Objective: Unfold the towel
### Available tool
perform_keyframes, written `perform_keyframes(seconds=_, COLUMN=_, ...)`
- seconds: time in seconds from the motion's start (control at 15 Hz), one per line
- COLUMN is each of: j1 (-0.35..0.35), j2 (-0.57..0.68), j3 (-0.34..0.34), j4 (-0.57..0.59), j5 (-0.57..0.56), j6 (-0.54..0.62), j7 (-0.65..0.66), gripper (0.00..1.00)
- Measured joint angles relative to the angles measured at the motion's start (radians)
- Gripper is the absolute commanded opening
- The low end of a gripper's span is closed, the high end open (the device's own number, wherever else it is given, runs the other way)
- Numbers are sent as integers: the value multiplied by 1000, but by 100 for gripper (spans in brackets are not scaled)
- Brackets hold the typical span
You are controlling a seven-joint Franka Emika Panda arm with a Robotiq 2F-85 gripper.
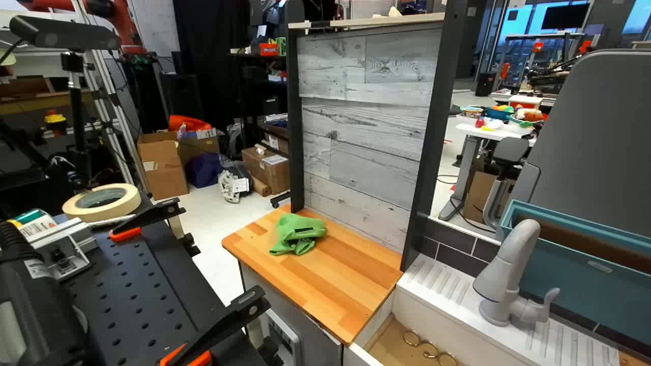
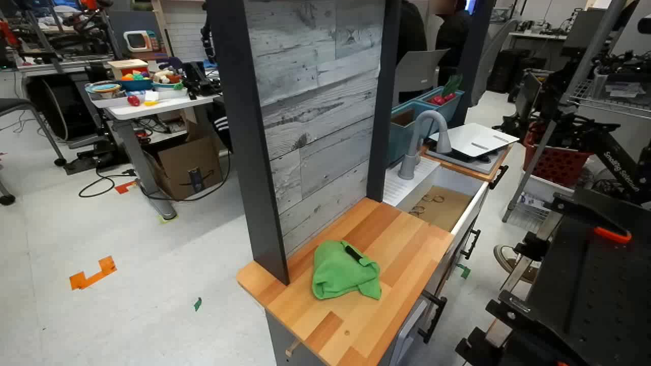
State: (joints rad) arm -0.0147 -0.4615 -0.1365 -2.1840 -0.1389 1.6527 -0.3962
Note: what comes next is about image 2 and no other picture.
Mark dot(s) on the green microfiber towel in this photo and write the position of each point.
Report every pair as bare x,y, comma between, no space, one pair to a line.
341,269

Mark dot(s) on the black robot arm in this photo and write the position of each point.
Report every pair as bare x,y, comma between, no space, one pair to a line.
591,302

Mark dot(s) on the grey faucet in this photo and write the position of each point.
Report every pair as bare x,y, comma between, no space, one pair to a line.
426,123

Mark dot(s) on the grey wood backsplash panel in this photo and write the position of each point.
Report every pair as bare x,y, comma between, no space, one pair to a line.
308,88

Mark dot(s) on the blue plastic bin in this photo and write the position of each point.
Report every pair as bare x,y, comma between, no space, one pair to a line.
406,115

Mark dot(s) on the white sink basin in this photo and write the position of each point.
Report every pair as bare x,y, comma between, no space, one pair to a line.
436,194

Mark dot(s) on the wooden counter cabinet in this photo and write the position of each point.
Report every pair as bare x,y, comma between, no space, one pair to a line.
415,259

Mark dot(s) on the cardboard box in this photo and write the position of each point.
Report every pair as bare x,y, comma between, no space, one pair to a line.
185,166

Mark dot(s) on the open grey laptop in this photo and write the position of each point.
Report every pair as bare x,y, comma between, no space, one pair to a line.
417,70

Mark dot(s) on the white tray on counter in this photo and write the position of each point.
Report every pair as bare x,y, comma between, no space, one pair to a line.
477,141

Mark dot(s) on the person in black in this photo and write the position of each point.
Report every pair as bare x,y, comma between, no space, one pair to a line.
452,36

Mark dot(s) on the colourful toys on desk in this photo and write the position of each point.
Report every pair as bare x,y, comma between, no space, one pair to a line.
136,77

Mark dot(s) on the red basket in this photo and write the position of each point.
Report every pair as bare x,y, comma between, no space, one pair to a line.
557,164

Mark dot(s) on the orange floor tape marker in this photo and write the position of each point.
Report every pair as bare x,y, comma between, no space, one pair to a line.
82,282

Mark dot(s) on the black cabinet handle middle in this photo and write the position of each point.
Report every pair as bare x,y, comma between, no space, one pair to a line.
468,251

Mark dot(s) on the black cabinet handle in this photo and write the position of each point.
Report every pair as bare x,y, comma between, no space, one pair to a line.
436,307
498,175
468,251

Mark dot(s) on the black cabinet handle upper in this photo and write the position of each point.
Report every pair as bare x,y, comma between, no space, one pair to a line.
498,175

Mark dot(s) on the black cabinet handle lower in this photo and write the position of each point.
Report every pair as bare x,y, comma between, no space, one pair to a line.
436,307

